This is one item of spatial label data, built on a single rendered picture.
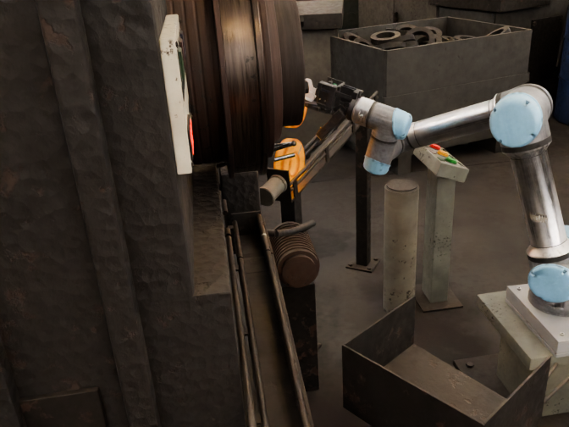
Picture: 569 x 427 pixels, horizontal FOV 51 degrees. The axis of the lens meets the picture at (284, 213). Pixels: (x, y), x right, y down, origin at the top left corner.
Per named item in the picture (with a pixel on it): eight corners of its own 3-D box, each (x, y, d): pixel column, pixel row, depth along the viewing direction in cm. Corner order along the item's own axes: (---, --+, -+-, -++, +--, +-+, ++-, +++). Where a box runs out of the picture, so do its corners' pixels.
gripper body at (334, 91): (326, 75, 171) (365, 88, 167) (320, 103, 175) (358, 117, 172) (315, 81, 165) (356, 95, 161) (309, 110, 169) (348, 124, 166)
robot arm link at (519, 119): (591, 280, 158) (547, 79, 145) (582, 308, 147) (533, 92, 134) (543, 282, 165) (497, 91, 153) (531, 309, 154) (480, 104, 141)
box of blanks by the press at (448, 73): (383, 180, 352) (384, 45, 319) (320, 141, 422) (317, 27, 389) (521, 148, 386) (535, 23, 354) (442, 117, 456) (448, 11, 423)
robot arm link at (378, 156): (397, 167, 176) (407, 133, 170) (381, 180, 168) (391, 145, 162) (373, 157, 179) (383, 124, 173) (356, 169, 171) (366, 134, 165)
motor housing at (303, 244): (285, 401, 191) (275, 254, 168) (277, 357, 211) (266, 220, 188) (326, 396, 192) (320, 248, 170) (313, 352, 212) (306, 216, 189)
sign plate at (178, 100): (177, 174, 82) (157, 39, 74) (179, 122, 105) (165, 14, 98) (194, 173, 82) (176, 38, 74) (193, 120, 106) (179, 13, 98)
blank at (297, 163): (284, 197, 188) (294, 198, 187) (267, 171, 176) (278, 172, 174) (300, 156, 194) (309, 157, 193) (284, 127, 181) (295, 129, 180)
